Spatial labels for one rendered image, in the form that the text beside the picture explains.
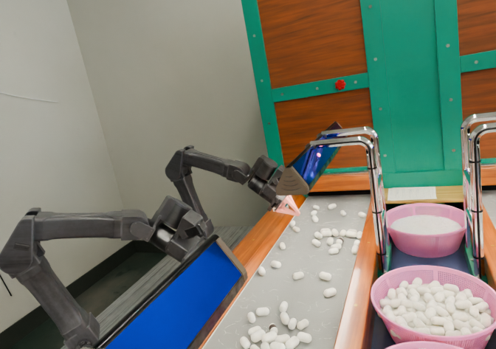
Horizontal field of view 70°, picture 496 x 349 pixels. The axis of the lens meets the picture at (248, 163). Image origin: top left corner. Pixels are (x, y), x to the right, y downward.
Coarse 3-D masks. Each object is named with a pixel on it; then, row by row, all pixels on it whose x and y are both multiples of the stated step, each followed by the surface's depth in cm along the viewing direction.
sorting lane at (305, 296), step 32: (288, 224) 141; (320, 224) 136; (352, 224) 131; (288, 256) 116; (320, 256) 113; (352, 256) 109; (256, 288) 101; (288, 288) 99; (320, 288) 96; (224, 320) 90; (256, 320) 88; (320, 320) 84
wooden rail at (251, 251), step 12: (288, 204) 156; (300, 204) 159; (264, 216) 148; (276, 216) 145; (288, 216) 146; (252, 228) 138; (264, 228) 136; (276, 228) 135; (252, 240) 127; (264, 240) 126; (276, 240) 129; (240, 252) 120; (252, 252) 118; (264, 252) 120; (252, 264) 113; (216, 324) 89
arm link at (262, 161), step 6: (264, 156) 122; (258, 162) 120; (264, 162) 119; (270, 162) 120; (252, 168) 121; (258, 168) 121; (264, 168) 119; (270, 168) 119; (276, 168) 120; (234, 174) 122; (240, 174) 122; (258, 174) 121; (264, 174) 120; (270, 174) 120; (240, 180) 122; (246, 180) 122
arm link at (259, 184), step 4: (252, 176) 122; (256, 176) 123; (252, 180) 122; (256, 180) 122; (260, 180) 122; (264, 180) 123; (248, 184) 124; (252, 184) 122; (256, 184) 122; (260, 184) 122; (264, 184) 122; (252, 188) 123; (256, 188) 122; (260, 188) 121; (256, 192) 123
